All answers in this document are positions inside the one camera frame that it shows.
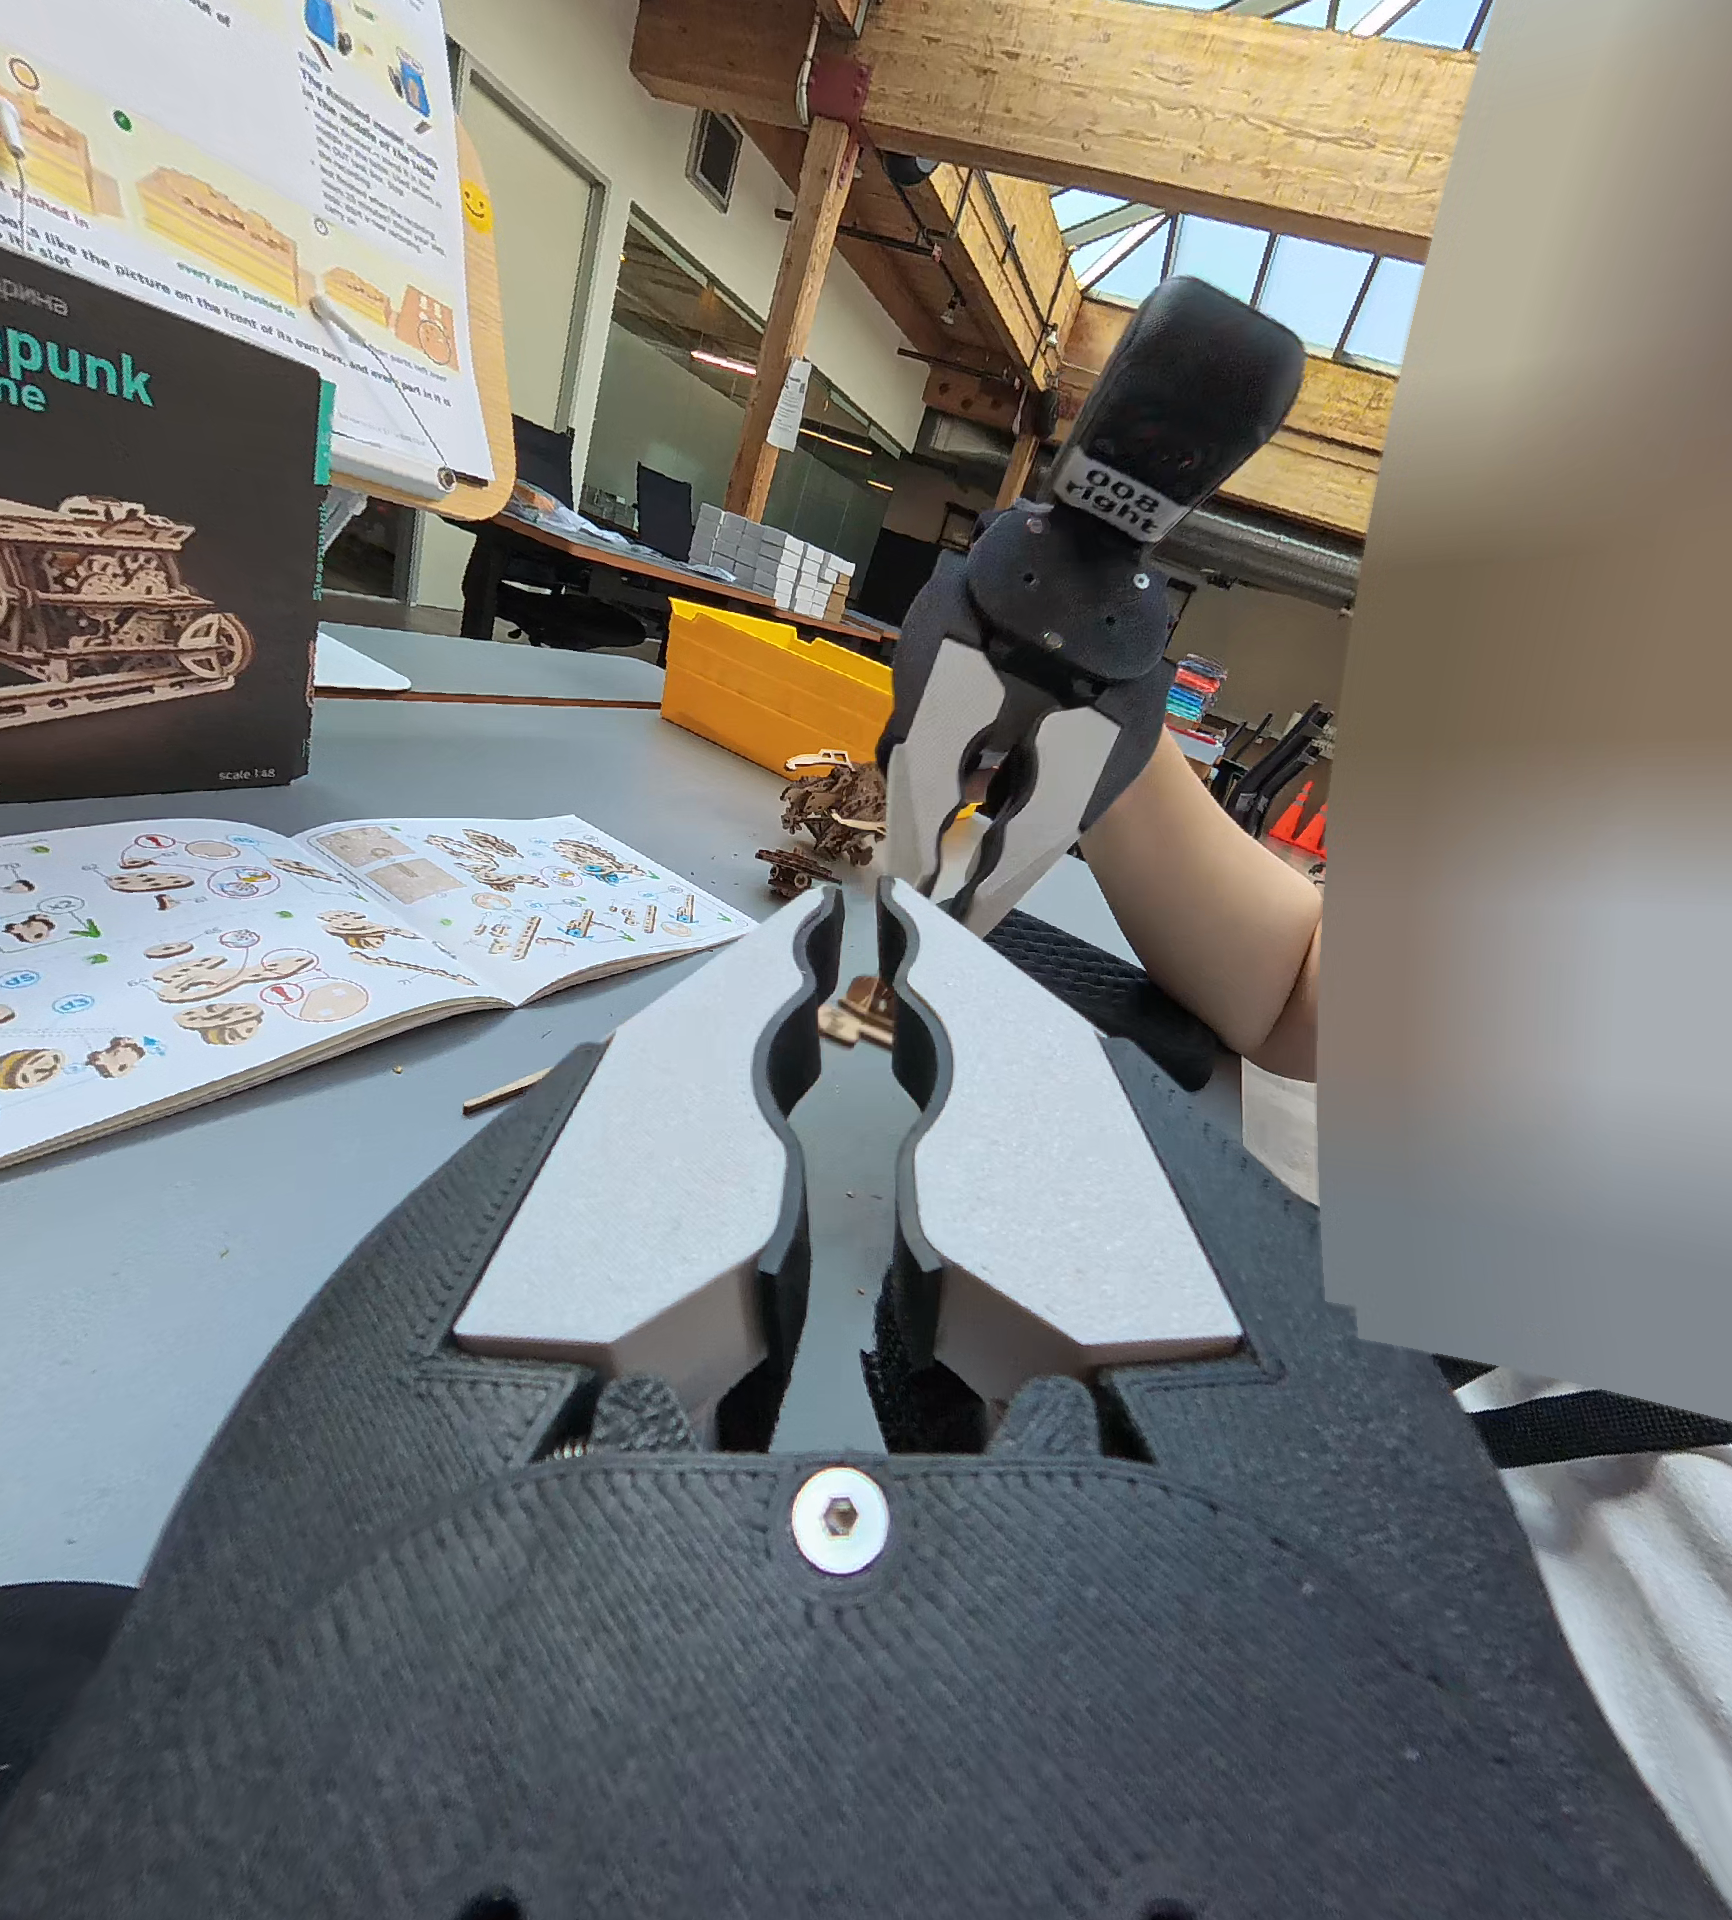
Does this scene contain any wooden support column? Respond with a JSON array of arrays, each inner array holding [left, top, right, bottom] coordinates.
[[722, 107, 864, 521]]

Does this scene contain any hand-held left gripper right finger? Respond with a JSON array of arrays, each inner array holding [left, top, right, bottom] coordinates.
[[875, 873, 1243, 1447]]

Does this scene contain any wooden display board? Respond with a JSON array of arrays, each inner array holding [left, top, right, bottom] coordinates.
[[322, 107, 518, 526]]

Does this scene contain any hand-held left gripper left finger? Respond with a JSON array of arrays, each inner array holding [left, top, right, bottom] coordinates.
[[452, 883, 853, 1447]]

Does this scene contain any wooden model assembly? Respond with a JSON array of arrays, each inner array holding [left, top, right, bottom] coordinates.
[[755, 749, 895, 901]]

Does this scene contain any long wooden desk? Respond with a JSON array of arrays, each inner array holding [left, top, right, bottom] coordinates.
[[458, 501, 895, 647]]

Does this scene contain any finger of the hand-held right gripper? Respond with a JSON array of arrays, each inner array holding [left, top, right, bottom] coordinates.
[[946, 702, 1113, 941], [884, 634, 1020, 901]]

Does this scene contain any white flat sheet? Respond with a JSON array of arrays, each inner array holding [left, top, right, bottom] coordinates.
[[314, 631, 414, 697]]

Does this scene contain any yellow plastic bin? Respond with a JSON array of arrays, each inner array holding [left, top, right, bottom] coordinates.
[[661, 603, 895, 772]]

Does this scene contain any person's right forearm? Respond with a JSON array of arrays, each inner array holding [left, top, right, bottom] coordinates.
[[1074, 735, 1323, 1068]]

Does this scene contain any open instruction booklet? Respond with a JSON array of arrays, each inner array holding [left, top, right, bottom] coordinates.
[[0, 817, 755, 1198]]

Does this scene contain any printed instruction sheet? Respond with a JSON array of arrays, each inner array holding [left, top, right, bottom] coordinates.
[[0, 0, 498, 492]]

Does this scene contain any stack of small white boxes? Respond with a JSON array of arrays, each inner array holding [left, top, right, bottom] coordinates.
[[690, 501, 860, 618]]

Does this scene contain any black model kit box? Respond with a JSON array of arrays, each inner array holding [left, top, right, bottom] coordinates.
[[0, 206, 333, 817]]

